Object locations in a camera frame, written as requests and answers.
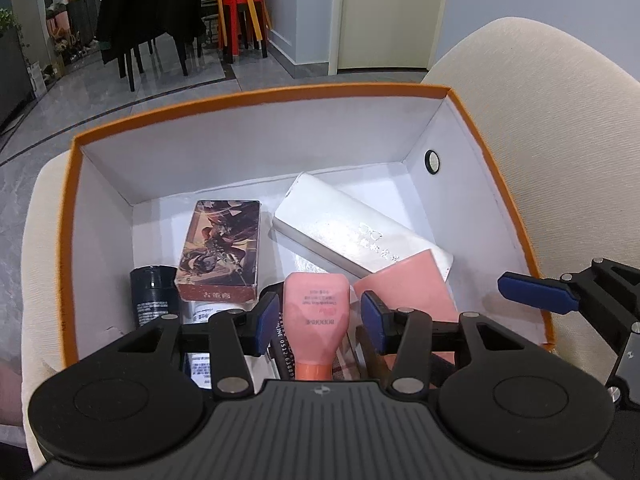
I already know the dark blue bottle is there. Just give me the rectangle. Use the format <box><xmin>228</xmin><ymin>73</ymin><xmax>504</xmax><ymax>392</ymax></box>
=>
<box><xmin>130</xmin><ymin>265</ymin><xmax>182</xmax><ymax>330</ymax></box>

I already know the small potted plant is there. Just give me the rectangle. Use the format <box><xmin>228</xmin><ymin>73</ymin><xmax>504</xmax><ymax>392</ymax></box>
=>
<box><xmin>0</xmin><ymin>7</ymin><xmax>26</xmax><ymax>51</ymax></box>

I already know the cluttered background shelf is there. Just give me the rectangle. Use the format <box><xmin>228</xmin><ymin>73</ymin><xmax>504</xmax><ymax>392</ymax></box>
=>
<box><xmin>46</xmin><ymin>0</ymin><xmax>100</xmax><ymax>68</ymax></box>

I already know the dark grey cabinet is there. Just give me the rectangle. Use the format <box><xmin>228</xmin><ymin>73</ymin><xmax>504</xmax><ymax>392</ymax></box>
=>
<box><xmin>0</xmin><ymin>25</ymin><xmax>37</xmax><ymax>131</ymax></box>

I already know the red stool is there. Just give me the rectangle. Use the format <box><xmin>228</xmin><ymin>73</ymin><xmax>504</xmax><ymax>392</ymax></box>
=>
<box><xmin>220</xmin><ymin>0</ymin><xmax>271</xmax><ymax>64</ymax></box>

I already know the white rectangular case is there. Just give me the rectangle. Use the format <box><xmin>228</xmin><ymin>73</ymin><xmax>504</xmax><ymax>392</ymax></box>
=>
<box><xmin>272</xmin><ymin>171</ymin><xmax>455</xmax><ymax>281</ymax></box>

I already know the orange cardboard box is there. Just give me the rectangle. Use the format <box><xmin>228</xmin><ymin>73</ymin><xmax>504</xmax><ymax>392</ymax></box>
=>
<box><xmin>60</xmin><ymin>84</ymin><xmax>557</xmax><ymax>368</ymax></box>

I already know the pink box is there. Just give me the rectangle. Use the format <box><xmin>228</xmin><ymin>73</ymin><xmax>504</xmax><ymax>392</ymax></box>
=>
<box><xmin>352</xmin><ymin>249</ymin><xmax>458</xmax><ymax>366</ymax></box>

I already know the black jacket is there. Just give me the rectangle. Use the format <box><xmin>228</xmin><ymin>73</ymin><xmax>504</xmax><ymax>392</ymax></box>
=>
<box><xmin>95</xmin><ymin>0</ymin><xmax>206</xmax><ymax>66</ymax></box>

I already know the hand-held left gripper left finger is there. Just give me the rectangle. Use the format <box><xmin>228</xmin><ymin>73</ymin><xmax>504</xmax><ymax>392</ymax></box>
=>
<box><xmin>116</xmin><ymin>291</ymin><xmax>282</xmax><ymax>400</ymax></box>

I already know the pink tube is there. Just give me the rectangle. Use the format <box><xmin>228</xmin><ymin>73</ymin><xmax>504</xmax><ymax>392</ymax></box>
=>
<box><xmin>283</xmin><ymin>272</ymin><xmax>350</xmax><ymax>381</ymax></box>

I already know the illustrated card box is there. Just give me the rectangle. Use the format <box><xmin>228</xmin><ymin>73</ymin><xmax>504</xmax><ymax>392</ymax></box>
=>
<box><xmin>175</xmin><ymin>199</ymin><xmax>262</xmax><ymax>306</ymax></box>

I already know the white tube blue print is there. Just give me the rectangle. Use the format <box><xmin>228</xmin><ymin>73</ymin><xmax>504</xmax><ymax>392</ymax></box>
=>
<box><xmin>181</xmin><ymin>301</ymin><xmax>266</xmax><ymax>392</ymax></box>

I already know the black packet white lettering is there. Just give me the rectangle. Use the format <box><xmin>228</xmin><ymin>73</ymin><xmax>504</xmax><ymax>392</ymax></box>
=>
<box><xmin>262</xmin><ymin>282</ymin><xmax>301</xmax><ymax>381</ymax></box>

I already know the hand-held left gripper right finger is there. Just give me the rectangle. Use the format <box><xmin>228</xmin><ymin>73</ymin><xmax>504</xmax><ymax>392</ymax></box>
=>
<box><xmin>360</xmin><ymin>291</ymin><xmax>521</xmax><ymax>401</ymax></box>

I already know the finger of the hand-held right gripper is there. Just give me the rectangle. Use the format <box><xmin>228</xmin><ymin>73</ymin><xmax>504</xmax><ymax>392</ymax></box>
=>
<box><xmin>497</xmin><ymin>257</ymin><xmax>640</xmax><ymax>342</ymax></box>

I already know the cream door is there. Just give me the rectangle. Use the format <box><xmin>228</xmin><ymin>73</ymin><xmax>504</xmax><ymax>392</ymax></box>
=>
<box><xmin>337</xmin><ymin>0</ymin><xmax>451</xmax><ymax>72</ymax></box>

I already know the beige sofa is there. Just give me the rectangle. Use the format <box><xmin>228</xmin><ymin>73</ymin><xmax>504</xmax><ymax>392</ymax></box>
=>
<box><xmin>20</xmin><ymin>17</ymin><xmax>640</xmax><ymax>480</ymax></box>

